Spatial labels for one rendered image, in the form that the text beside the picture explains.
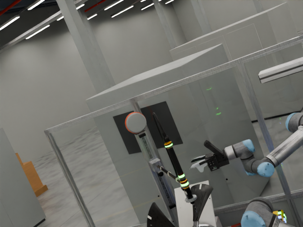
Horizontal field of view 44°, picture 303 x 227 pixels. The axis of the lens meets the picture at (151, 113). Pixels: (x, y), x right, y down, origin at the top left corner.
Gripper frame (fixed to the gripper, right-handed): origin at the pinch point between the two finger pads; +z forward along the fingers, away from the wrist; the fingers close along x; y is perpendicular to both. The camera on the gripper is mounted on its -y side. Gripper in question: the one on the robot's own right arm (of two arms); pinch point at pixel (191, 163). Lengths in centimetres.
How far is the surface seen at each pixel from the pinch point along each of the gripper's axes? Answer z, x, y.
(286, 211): -40, 62, 81
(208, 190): -1.1, 11.2, 23.5
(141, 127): 34, 63, -18
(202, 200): 5.1, 10.3, 28.0
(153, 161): 35, 56, 7
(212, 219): 7, 26, 50
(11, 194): 413, 413, 75
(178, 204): 27, 39, 38
